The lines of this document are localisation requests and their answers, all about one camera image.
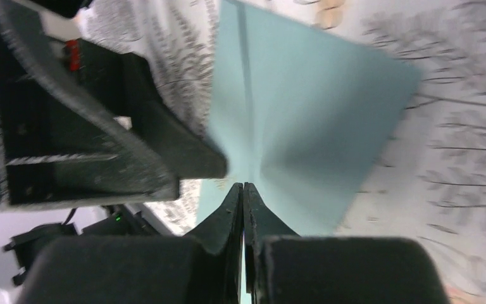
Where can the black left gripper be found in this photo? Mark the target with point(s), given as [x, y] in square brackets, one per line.
[59, 146]

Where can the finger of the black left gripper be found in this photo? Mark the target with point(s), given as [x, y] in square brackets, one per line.
[124, 85]

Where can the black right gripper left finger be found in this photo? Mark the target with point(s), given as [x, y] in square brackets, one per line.
[202, 266]

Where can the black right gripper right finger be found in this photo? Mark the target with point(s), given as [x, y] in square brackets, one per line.
[284, 267]

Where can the teal paper envelope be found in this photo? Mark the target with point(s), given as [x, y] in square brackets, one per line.
[300, 113]

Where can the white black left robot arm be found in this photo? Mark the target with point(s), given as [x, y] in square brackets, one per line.
[37, 251]

